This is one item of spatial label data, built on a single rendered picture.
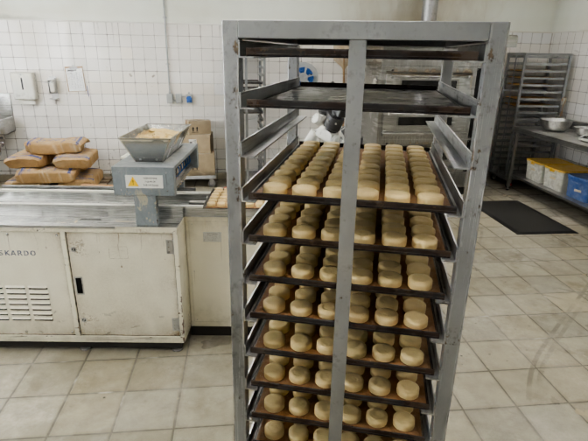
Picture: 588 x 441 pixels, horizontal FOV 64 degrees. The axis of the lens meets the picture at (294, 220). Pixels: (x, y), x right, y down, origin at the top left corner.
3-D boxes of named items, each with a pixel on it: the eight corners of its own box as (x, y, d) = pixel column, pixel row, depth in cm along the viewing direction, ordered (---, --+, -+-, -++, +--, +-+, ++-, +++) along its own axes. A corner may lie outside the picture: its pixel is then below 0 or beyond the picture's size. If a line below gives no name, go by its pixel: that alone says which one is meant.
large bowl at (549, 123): (531, 128, 624) (534, 117, 619) (559, 129, 628) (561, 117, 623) (549, 133, 587) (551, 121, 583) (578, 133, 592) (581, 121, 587)
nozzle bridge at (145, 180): (117, 227, 263) (110, 166, 251) (152, 191, 331) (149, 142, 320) (177, 227, 263) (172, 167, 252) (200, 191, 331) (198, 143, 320)
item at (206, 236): (190, 338, 309) (182, 207, 279) (199, 311, 341) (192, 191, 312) (297, 339, 310) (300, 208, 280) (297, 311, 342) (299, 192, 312)
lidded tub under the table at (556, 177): (538, 184, 608) (542, 164, 599) (572, 184, 613) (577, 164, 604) (557, 192, 572) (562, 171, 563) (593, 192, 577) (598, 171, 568)
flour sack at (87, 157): (89, 170, 574) (87, 156, 569) (52, 171, 566) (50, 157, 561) (100, 157, 641) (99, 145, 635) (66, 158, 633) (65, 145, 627)
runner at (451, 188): (422, 150, 147) (423, 141, 146) (431, 151, 146) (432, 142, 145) (447, 216, 87) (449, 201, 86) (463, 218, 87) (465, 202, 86)
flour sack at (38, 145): (21, 156, 572) (19, 142, 566) (31, 149, 611) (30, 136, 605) (85, 154, 587) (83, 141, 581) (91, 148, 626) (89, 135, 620)
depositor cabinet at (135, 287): (-24, 353, 290) (-55, 224, 262) (36, 296, 357) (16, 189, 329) (185, 354, 292) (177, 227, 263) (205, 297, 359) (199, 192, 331)
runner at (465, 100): (429, 91, 141) (430, 80, 140) (438, 91, 140) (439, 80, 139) (460, 117, 81) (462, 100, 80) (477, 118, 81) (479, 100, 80)
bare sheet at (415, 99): (300, 87, 144) (300, 81, 144) (436, 90, 138) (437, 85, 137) (246, 107, 88) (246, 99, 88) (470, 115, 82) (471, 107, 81)
